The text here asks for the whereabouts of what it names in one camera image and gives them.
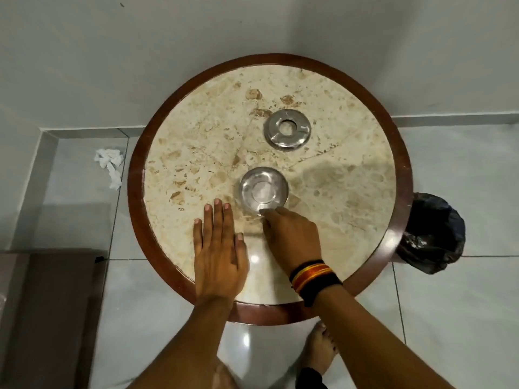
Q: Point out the crumpled white tissue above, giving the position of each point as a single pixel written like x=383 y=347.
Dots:
x=110 y=164

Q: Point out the steel lid with centre hole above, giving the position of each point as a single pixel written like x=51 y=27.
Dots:
x=275 y=129

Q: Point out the person's right foot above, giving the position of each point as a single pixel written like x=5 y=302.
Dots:
x=320 y=348

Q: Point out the person's right hand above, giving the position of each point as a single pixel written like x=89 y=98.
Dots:
x=294 y=243

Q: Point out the person's left hand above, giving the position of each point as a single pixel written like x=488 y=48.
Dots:
x=219 y=263

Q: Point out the person's right forearm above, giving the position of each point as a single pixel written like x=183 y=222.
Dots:
x=373 y=344

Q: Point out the person's black trouser leg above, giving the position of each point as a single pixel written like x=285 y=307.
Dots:
x=310 y=380

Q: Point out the person's right fingers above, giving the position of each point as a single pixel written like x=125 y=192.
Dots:
x=271 y=218

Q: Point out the person's left little finger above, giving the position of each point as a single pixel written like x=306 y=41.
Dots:
x=198 y=236

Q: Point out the person's left middle finger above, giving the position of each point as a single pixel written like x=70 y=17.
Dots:
x=218 y=224

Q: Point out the black red yellow thread wristband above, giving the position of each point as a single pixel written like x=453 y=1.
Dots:
x=314 y=279

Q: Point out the person's left forearm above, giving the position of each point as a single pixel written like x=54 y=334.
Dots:
x=190 y=348

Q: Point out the round marble table, wooden rim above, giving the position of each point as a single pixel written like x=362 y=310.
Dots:
x=194 y=129

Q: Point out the bin with black bag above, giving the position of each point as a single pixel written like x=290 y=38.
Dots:
x=432 y=234

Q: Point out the person's left thumb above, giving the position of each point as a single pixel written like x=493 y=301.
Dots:
x=242 y=251

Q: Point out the round steel cup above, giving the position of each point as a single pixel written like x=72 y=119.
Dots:
x=263 y=190

